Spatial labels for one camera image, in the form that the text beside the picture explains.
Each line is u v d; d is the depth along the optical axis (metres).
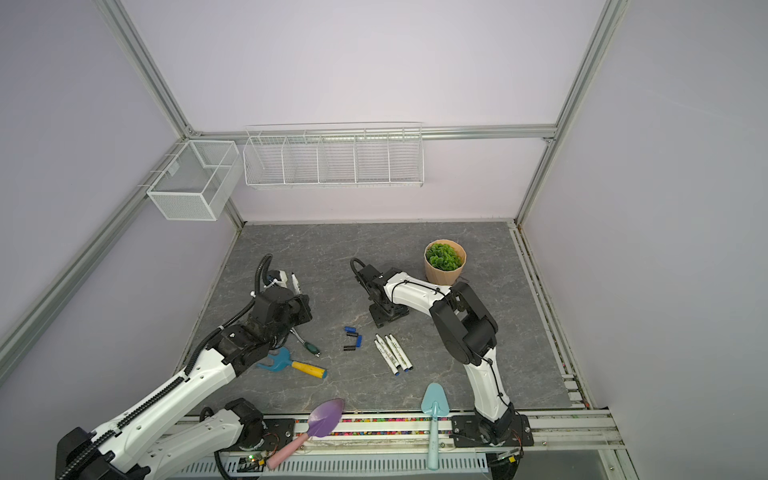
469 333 0.52
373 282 0.72
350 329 0.92
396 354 0.86
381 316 0.85
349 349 0.88
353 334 0.91
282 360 0.84
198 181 0.98
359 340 0.89
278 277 0.70
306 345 0.87
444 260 0.94
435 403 0.77
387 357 0.86
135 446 0.41
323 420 0.77
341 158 1.00
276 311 0.57
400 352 0.87
